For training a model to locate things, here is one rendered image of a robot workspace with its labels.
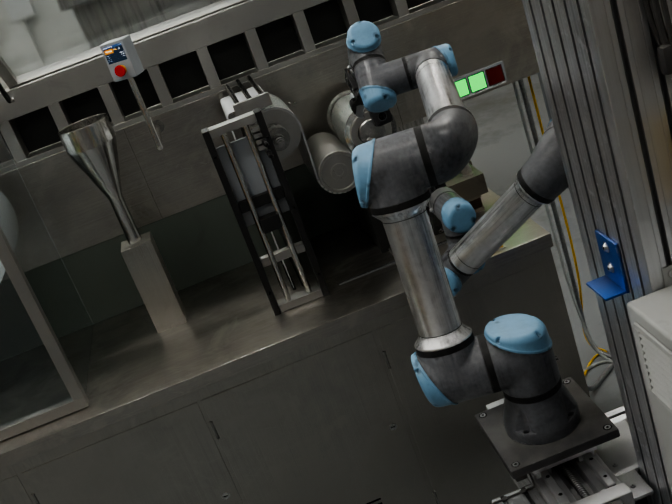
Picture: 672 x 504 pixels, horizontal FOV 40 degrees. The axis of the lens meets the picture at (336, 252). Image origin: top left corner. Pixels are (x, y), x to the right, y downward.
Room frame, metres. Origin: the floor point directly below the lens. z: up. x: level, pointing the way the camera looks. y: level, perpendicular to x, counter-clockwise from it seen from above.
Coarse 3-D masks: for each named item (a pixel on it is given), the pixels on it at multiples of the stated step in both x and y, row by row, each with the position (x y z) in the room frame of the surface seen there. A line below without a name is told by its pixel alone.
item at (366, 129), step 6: (366, 120) 2.46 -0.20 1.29; (360, 126) 2.46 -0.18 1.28; (366, 126) 2.46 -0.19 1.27; (372, 126) 2.46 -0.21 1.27; (384, 126) 2.46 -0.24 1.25; (360, 132) 2.46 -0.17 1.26; (366, 132) 2.46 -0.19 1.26; (372, 132) 2.46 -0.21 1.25; (378, 132) 2.46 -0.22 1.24; (384, 132) 2.46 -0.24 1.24; (360, 138) 2.46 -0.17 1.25; (366, 138) 2.46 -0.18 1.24; (372, 138) 2.46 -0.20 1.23
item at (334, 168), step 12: (324, 132) 2.72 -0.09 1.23; (312, 144) 2.64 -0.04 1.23; (324, 144) 2.57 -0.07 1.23; (336, 144) 2.55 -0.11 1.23; (312, 156) 2.57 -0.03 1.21; (324, 156) 2.47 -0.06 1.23; (336, 156) 2.47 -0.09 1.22; (348, 156) 2.47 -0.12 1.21; (324, 168) 2.47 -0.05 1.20; (336, 168) 2.47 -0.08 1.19; (348, 168) 2.47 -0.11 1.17; (324, 180) 2.47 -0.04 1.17; (336, 180) 2.47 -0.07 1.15; (348, 180) 2.47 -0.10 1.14; (336, 192) 2.46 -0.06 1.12
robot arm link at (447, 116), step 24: (432, 48) 2.01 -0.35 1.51; (408, 72) 1.99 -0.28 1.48; (432, 72) 1.89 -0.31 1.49; (456, 72) 1.98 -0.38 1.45; (432, 96) 1.79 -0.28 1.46; (456, 96) 1.77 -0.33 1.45; (432, 120) 1.65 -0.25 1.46; (456, 120) 1.64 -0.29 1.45; (432, 144) 1.59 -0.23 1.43; (456, 144) 1.59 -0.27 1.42; (456, 168) 1.59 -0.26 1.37
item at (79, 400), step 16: (0, 240) 2.17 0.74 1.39; (0, 256) 2.17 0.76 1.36; (16, 272) 2.17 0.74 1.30; (16, 288) 2.17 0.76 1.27; (32, 304) 2.17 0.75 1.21; (32, 320) 2.17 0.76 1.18; (48, 336) 2.17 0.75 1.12; (48, 352) 2.17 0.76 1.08; (64, 352) 2.20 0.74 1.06; (64, 368) 2.17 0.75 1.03; (80, 384) 2.20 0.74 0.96; (80, 400) 2.17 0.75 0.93; (32, 416) 2.17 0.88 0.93; (48, 416) 2.17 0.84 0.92; (0, 432) 2.16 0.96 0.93; (16, 432) 2.16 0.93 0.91
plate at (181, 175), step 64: (512, 0) 2.85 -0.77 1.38; (320, 64) 2.80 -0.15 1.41; (512, 64) 2.85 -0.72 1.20; (128, 128) 2.75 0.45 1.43; (192, 128) 2.77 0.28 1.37; (320, 128) 2.80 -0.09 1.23; (64, 192) 2.73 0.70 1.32; (128, 192) 2.75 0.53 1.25; (192, 192) 2.76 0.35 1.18; (64, 256) 2.73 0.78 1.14
